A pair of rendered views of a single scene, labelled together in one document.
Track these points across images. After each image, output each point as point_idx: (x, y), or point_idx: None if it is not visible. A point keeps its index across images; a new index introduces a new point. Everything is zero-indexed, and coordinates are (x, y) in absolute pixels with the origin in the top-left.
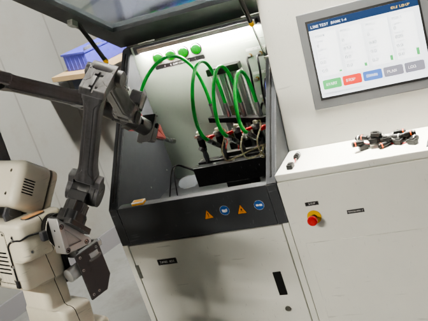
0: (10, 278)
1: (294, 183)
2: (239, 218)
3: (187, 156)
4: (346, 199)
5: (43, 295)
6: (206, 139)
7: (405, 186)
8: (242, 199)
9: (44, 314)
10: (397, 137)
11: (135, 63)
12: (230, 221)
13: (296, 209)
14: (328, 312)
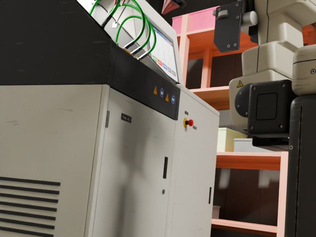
0: (315, 0)
1: (185, 95)
2: (164, 104)
3: None
4: (194, 118)
5: (302, 36)
6: (137, 41)
7: (206, 122)
8: (169, 90)
9: (292, 57)
10: None
11: None
12: (161, 103)
13: (182, 113)
14: (174, 200)
